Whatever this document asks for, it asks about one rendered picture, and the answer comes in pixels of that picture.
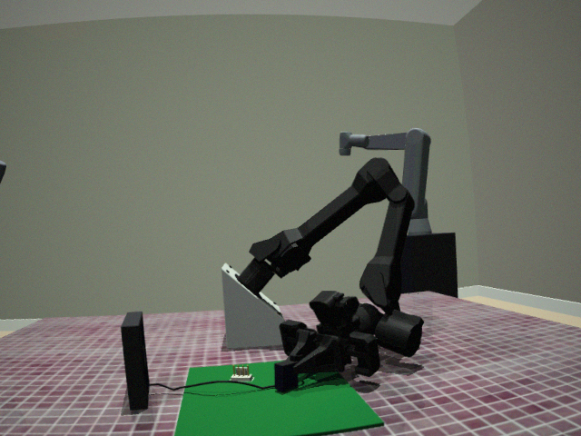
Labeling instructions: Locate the green circuit board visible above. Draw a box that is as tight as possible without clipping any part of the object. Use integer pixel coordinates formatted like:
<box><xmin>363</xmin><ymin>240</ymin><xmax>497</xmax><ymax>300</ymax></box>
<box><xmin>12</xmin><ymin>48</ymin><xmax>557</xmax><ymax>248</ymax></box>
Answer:
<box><xmin>174</xmin><ymin>362</ymin><xmax>384</xmax><ymax>436</ymax></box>

